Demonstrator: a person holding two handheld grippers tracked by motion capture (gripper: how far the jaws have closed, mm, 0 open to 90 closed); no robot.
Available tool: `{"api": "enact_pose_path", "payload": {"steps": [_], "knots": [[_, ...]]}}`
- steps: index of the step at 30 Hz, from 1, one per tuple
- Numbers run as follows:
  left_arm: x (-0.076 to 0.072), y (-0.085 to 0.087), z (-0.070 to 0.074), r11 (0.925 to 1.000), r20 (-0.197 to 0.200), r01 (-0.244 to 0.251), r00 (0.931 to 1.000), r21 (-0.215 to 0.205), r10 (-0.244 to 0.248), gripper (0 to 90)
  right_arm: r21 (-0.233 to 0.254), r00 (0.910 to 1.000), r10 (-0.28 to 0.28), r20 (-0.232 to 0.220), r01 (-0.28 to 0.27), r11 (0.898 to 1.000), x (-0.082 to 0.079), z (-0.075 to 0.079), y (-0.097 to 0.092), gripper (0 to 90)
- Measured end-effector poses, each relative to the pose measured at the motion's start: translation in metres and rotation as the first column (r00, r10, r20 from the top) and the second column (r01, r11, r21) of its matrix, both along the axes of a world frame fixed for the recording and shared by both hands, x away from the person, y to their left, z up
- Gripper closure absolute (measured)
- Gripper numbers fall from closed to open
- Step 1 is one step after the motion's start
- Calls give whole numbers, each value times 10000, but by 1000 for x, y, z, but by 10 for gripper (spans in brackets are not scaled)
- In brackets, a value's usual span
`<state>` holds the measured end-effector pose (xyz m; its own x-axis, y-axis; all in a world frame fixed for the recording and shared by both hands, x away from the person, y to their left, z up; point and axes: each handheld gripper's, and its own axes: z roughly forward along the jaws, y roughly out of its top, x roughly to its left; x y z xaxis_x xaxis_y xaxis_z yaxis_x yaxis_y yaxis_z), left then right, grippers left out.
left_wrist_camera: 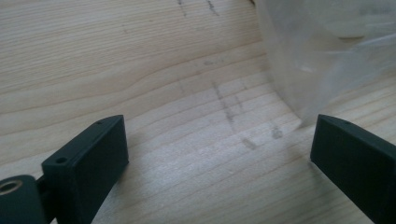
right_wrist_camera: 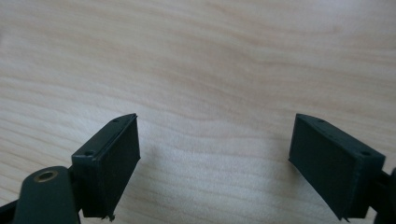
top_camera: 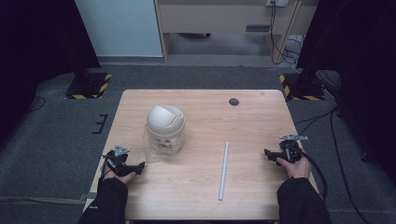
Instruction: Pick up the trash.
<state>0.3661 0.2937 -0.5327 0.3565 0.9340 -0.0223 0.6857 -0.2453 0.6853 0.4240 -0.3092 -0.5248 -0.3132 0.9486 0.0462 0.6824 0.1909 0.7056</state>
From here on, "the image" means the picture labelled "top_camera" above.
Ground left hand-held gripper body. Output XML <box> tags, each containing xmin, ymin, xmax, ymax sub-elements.
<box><xmin>104</xmin><ymin>144</ymin><xmax>134</xmax><ymax>176</ymax></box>

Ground black curtain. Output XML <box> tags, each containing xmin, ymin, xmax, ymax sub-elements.
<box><xmin>0</xmin><ymin>0</ymin><xmax>102</xmax><ymax>147</ymax></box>
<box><xmin>296</xmin><ymin>0</ymin><xmax>396</xmax><ymax>176</ymax></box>

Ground light wooden cabinet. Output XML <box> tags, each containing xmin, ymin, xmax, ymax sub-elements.
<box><xmin>154</xmin><ymin>0</ymin><xmax>320</xmax><ymax>63</ymax></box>

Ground black hanging cables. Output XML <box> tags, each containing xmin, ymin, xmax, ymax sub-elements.
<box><xmin>268</xmin><ymin>1</ymin><xmax>301</xmax><ymax>66</ymax></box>

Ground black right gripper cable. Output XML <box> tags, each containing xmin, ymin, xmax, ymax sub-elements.
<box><xmin>300</xmin><ymin>151</ymin><xmax>329</xmax><ymax>201</ymax></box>

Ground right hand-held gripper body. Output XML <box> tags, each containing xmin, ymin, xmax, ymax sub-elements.
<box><xmin>278</xmin><ymin>133</ymin><xmax>309</xmax><ymax>163</ymax></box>

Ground white power strip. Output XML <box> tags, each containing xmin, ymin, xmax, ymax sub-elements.
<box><xmin>285</xmin><ymin>35</ymin><xmax>304</xmax><ymax>63</ymax></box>

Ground person's right hand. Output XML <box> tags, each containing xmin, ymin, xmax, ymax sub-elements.
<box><xmin>276</xmin><ymin>148</ymin><xmax>313</xmax><ymax>180</ymax></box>

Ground white plastic tube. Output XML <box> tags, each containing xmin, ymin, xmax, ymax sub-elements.
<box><xmin>218</xmin><ymin>141</ymin><xmax>231</xmax><ymax>202</ymax></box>

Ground black striped stand base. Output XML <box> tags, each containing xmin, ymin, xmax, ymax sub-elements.
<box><xmin>278</xmin><ymin>72</ymin><xmax>326</xmax><ymax>102</ymax></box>
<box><xmin>64</xmin><ymin>72</ymin><xmax>113</xmax><ymax>100</ymax></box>

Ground person's left hand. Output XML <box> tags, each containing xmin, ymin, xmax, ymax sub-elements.
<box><xmin>101</xmin><ymin>165</ymin><xmax>137</xmax><ymax>186</ymax></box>

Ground grey wall socket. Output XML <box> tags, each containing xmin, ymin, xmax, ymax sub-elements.
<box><xmin>265</xmin><ymin>0</ymin><xmax>290</xmax><ymax>8</ymax></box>

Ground white partition panel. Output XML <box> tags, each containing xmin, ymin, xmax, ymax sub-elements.
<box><xmin>74</xmin><ymin>0</ymin><xmax>164</xmax><ymax>58</ymax></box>

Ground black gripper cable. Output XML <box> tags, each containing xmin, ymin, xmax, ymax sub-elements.
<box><xmin>300</xmin><ymin>151</ymin><xmax>329</xmax><ymax>201</ymax></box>
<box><xmin>98</xmin><ymin>153</ymin><xmax>110</xmax><ymax>188</ymax></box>

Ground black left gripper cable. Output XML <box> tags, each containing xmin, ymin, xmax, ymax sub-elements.
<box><xmin>98</xmin><ymin>153</ymin><xmax>110</xmax><ymax>188</ymax></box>

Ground clear plastic bin bag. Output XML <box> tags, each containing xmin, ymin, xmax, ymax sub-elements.
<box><xmin>142</xmin><ymin>124</ymin><xmax>188</xmax><ymax>163</ymax></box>

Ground white domed trash bin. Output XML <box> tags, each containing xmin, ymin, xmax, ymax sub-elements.
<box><xmin>145</xmin><ymin>105</ymin><xmax>186</xmax><ymax>156</ymax></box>

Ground black floor cable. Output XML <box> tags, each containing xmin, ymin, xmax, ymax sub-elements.
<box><xmin>293</xmin><ymin>105</ymin><xmax>339</xmax><ymax>136</ymax></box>
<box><xmin>27</xmin><ymin>95</ymin><xmax>48</xmax><ymax>114</ymax></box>
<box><xmin>329</xmin><ymin>108</ymin><xmax>372</xmax><ymax>224</ymax></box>

